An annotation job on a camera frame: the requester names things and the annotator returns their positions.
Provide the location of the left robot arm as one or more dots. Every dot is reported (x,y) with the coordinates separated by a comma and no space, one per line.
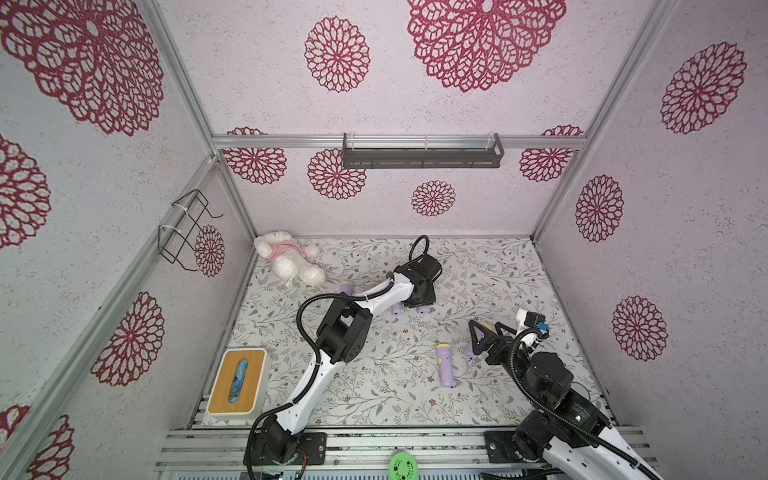
(341,336)

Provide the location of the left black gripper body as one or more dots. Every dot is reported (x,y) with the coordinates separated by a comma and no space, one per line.
(428,298)

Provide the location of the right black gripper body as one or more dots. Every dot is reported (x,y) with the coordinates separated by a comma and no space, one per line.
(498,349)

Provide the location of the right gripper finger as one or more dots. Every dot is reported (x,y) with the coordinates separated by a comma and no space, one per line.
(486,342)
(504,332)

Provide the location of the black wire wall rack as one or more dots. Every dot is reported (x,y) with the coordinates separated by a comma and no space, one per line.
(175,239)

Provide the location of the green tape roll front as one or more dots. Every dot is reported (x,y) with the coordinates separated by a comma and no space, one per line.
(403,466)

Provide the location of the black wall shelf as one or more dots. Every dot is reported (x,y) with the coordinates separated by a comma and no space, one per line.
(411,158)

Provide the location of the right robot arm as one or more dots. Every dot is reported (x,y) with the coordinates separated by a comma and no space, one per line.
(565,429)

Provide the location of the white plush teddy bear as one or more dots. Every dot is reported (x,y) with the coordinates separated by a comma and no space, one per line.
(290,259)

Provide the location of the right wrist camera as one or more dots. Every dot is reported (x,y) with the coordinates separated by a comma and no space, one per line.
(532,320)

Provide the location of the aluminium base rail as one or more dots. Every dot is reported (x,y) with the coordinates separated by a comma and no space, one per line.
(223,449)

